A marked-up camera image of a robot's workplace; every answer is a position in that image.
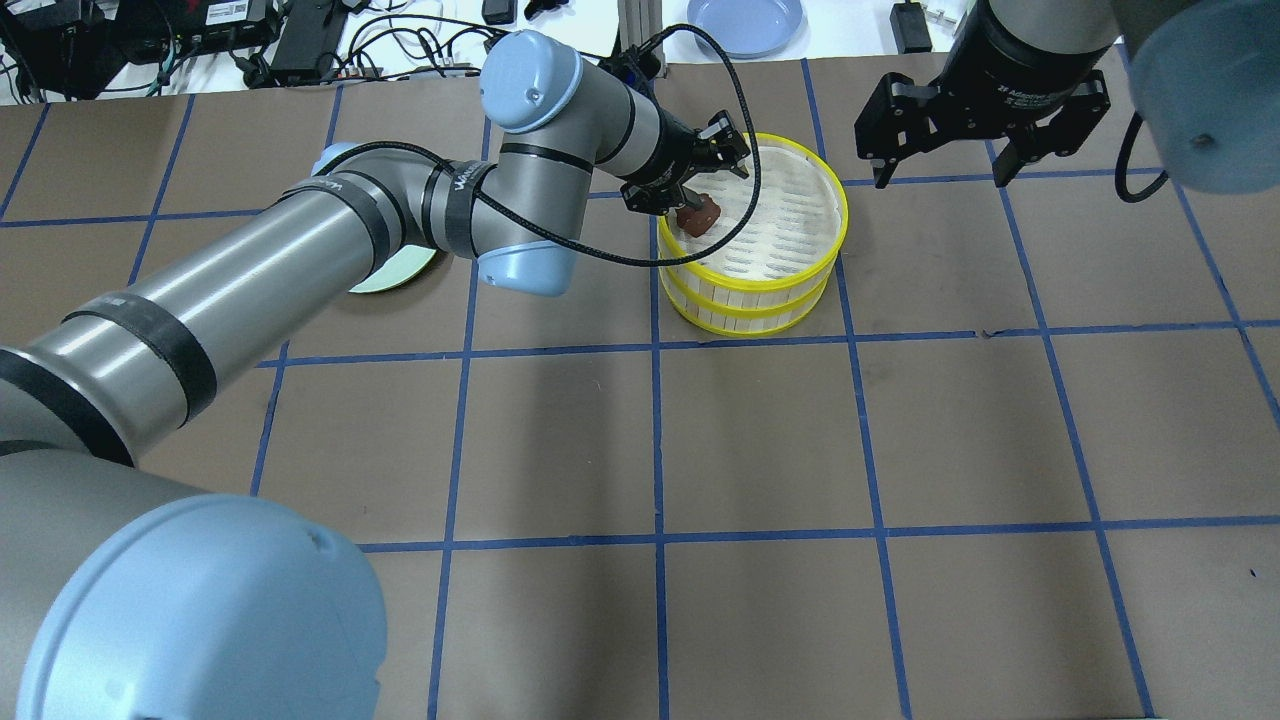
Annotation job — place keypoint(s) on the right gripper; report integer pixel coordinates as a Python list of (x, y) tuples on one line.
[(1010, 60)]

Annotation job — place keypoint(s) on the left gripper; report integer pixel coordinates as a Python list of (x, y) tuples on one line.
[(677, 142)]

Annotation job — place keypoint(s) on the brown bun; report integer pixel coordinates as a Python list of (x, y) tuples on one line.
[(696, 220)]

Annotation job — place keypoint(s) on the yellow steamer basket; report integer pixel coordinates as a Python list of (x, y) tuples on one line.
[(772, 274)]

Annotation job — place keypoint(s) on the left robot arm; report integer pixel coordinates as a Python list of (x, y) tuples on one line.
[(132, 596)]

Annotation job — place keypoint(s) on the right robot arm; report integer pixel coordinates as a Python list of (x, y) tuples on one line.
[(1202, 79)]

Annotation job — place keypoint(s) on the blue plate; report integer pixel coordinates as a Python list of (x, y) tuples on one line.
[(748, 29)]

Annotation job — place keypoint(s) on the light green plate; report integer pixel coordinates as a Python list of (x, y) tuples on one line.
[(400, 268)]

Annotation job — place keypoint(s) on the black power adapter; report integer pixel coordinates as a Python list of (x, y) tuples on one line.
[(307, 47)]

